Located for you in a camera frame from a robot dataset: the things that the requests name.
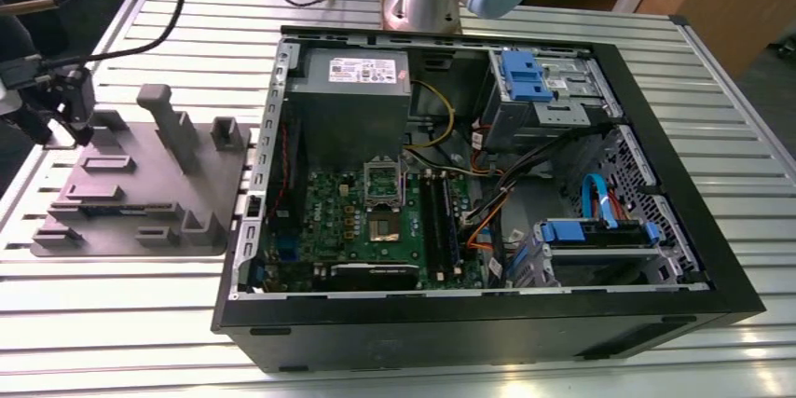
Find blue plastic drive bracket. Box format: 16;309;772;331
499;50;556;103

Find metal drive cage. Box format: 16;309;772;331
482;47;623;150

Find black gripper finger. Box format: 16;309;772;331
66;69;99;145
18;108;56;146

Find black PC case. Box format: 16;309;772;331
211;24;768;374

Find red black twisted wire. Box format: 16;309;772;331
278;117;298;203

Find green RAM stick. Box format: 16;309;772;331
52;202;176;218

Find wooden cabinet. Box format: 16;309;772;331
638;0;796;78

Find blue disk carrier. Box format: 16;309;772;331
535;219;662;250

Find white black wire bundle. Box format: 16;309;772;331
403;150;499;178

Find grey power supply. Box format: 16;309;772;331
287;47;416;161

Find orange wire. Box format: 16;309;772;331
463;211;500;251

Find metal disk bay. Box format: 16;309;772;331
507;218;711;288

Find blue wire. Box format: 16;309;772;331
582;172;623;229

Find green motherboard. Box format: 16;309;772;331
258;167;492;292

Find black case fan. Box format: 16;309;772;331
270;155;312;231

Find black graphics card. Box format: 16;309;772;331
314;260;423;292

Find brass flexible conduit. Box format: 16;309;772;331
0;0;63;18

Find grey parts rack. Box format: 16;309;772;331
28;83;254;258

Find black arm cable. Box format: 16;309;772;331
36;0;188;68

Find black RAM slot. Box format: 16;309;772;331
427;172;452;281
434;172;459;281
419;172;444;281

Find yellow wire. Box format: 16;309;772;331
403;79;458;152

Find CPU socket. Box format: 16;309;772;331
364;209;410;244

